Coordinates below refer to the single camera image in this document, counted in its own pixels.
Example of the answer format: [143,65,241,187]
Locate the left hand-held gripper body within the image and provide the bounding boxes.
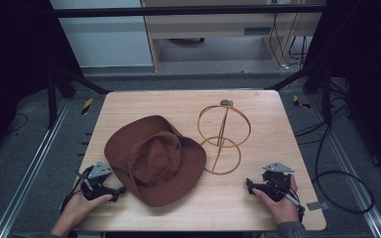
[80,161,114,202]

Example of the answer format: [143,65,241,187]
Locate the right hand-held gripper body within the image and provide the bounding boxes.
[260,162,296,203]

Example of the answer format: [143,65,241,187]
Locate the brown felt hat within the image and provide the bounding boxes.
[103,114,207,208]

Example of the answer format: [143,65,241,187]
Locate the gold wire hat stand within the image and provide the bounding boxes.
[196,98,252,177]

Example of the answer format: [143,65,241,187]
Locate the person's right hand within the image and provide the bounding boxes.
[252,174,302,226]

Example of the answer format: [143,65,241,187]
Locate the person's left hand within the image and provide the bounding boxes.
[59,178,114,229]

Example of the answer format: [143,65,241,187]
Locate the grey tape piece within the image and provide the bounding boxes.
[306,200,330,212]

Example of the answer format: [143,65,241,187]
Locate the yellow black striped tape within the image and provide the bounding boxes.
[292,94,313,110]
[80,97,94,116]

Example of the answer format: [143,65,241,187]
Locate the white cabinet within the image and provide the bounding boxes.
[49,0,155,69]

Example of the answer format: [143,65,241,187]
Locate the black curtain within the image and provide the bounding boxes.
[0,0,84,167]
[302,0,381,181]

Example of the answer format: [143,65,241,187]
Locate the light wooden desk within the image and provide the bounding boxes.
[140,0,327,72]

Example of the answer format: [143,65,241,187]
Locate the grey right gripper cable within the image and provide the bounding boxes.
[285,192,307,223]

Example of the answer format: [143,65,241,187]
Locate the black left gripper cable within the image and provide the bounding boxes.
[60,166,94,213]

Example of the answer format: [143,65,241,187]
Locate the black looped floor cable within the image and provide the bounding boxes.
[312,123,375,215]

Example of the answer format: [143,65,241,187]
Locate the bundle of black floor cables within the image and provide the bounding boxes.
[293,78,350,147]

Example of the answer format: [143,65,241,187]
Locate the aluminium floor rail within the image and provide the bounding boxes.
[311,94,381,238]
[0,98,71,238]

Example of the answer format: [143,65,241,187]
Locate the black upright frame post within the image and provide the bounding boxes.
[46,69,60,131]
[321,64,333,126]

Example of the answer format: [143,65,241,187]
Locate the thin black floor cable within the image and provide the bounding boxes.
[5,112,30,134]

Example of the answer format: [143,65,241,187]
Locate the black diagonal frame strut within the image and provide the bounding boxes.
[58,66,112,96]
[265,62,325,92]

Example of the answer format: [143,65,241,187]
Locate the hanging desk cables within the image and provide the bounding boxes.
[268,12,310,71]

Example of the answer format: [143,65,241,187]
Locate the black horizontal frame bar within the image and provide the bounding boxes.
[51,3,328,19]

